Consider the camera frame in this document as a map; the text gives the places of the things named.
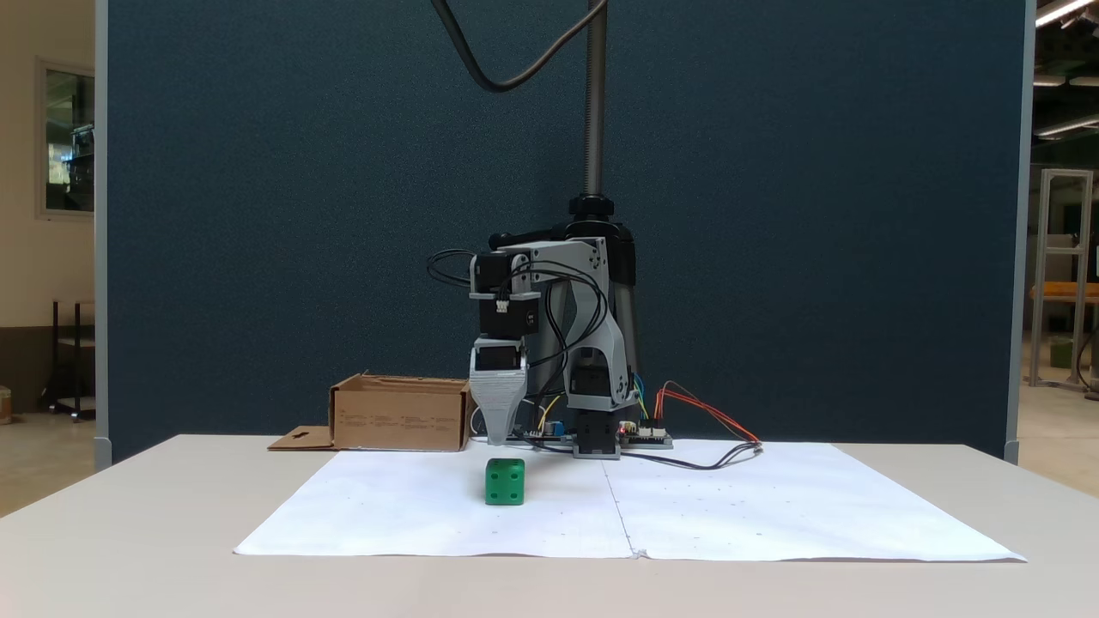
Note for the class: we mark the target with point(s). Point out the wall window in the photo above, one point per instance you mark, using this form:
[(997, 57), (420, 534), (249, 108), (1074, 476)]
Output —
[(69, 142)]

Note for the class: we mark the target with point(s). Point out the small green bin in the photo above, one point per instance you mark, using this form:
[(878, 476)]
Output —
[(1061, 354)]

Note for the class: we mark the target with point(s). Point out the green dice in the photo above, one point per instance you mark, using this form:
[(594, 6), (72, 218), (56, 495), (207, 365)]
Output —
[(505, 482)]

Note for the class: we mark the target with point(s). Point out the circuit board with blue parts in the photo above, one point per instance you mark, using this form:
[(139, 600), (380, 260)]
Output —
[(554, 430)]

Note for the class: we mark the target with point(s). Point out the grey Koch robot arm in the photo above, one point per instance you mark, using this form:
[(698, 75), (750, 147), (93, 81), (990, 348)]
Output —
[(558, 251)]

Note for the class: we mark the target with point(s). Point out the long ceiling light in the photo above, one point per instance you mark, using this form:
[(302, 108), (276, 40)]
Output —
[(1065, 127), (1065, 81), (1060, 10)]

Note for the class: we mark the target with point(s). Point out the dark blue partition panel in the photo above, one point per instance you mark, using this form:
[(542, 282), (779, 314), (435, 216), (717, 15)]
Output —
[(300, 215)]

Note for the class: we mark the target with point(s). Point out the orange bench top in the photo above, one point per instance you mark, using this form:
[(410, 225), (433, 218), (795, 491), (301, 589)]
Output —
[(1065, 292)]

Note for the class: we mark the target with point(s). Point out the aluminium profile frame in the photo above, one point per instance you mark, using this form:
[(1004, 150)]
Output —
[(1043, 275)]

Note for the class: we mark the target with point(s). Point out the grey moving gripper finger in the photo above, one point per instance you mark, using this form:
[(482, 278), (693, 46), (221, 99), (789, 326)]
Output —
[(498, 403)]

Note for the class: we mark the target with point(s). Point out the black shelf rack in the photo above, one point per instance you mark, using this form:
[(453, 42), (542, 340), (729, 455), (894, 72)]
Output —
[(75, 343)]

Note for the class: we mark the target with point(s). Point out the circuit board with white connectors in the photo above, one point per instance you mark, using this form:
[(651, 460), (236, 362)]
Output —
[(648, 436)]

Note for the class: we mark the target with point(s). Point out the brown cardboard box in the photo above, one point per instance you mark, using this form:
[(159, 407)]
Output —
[(399, 416)]

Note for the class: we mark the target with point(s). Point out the white paper sheet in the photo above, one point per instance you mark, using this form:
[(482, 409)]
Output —
[(429, 506), (773, 506)]

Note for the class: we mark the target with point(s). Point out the black camera tripod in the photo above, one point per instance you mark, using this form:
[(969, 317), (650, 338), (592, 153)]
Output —
[(594, 103)]

